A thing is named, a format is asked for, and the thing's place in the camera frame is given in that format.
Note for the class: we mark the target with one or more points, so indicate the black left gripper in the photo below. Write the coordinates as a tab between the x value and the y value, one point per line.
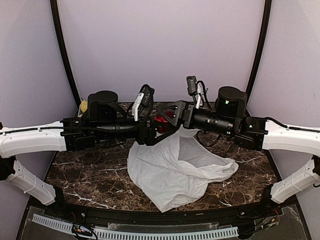
148	136

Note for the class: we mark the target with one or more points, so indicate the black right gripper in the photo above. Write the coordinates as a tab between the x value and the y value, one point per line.
187	121

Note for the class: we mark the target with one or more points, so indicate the dark red fruit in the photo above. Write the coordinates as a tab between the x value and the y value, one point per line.
161	119

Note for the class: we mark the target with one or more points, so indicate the white plastic bag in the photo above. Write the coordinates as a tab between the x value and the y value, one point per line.
177	170

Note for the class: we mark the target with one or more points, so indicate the yellow fruit slice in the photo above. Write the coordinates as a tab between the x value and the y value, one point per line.
83	106

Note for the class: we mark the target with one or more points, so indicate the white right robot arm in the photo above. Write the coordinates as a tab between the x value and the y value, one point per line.
252	133

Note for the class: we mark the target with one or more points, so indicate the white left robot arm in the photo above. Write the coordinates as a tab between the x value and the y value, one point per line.
103	120

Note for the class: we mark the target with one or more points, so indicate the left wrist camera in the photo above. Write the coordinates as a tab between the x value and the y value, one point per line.
143	100

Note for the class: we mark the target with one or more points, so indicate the grey slotted cable duct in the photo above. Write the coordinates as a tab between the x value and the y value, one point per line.
102	233

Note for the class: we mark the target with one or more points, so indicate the black front rail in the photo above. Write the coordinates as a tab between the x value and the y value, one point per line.
244	214

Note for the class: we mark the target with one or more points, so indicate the black left corner post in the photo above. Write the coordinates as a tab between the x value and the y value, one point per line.
63	51

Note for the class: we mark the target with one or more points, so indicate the black corner post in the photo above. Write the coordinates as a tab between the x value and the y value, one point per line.
63	51
255	67

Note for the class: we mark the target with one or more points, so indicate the black right corner post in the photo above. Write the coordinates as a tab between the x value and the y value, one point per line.
255	67

